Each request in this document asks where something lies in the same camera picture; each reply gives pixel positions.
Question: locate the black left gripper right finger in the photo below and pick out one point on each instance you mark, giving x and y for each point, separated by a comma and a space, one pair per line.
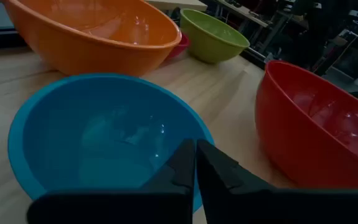
234, 199

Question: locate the large orange plastic bowl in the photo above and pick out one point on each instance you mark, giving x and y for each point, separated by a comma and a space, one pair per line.
88, 56

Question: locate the blue plastic bowl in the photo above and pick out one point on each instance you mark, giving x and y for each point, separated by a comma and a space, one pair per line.
88, 140

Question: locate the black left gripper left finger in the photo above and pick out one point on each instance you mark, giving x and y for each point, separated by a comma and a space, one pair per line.
166, 202

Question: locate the small pink plastic bowl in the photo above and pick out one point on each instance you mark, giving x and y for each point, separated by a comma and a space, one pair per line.
178, 48

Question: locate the green plastic bowl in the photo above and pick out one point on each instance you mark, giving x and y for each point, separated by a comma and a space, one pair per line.
210, 46

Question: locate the cluttered background workbench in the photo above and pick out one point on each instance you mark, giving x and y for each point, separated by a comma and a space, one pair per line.
253, 15

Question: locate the large red plastic bowl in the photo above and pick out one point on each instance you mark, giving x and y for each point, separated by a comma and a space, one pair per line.
290, 140

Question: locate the white background table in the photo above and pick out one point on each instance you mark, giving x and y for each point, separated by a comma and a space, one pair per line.
178, 4

